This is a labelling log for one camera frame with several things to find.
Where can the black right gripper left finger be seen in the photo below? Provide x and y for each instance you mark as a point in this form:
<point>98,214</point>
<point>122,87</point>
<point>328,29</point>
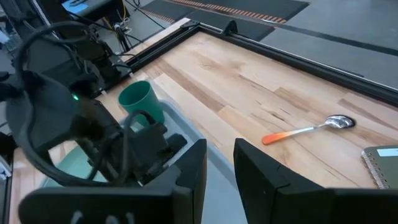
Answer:
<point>124,205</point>

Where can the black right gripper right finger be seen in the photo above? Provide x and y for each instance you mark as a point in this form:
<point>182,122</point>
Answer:
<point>295,202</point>

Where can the teal green cup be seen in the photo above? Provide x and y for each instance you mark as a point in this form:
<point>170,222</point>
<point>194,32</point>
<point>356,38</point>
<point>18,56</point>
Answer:
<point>146,99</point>

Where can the light green plate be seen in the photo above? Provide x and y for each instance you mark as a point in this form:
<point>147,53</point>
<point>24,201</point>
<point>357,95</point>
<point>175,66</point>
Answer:
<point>71,165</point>

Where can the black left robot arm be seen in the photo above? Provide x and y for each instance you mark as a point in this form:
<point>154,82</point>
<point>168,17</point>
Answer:
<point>46,118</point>

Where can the grey plastic tray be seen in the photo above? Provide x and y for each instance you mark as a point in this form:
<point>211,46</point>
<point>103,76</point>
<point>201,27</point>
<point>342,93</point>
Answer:
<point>220,193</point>

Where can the olive green spiral notebook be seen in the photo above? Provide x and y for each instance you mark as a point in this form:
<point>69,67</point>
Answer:
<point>382,165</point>

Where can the black hazard-striped floor mat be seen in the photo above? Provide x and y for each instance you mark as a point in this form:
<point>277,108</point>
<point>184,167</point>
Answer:
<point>264,7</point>
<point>174,9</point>

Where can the black aluminium table frame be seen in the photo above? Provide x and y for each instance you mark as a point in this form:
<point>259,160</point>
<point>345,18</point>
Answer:
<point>311,70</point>

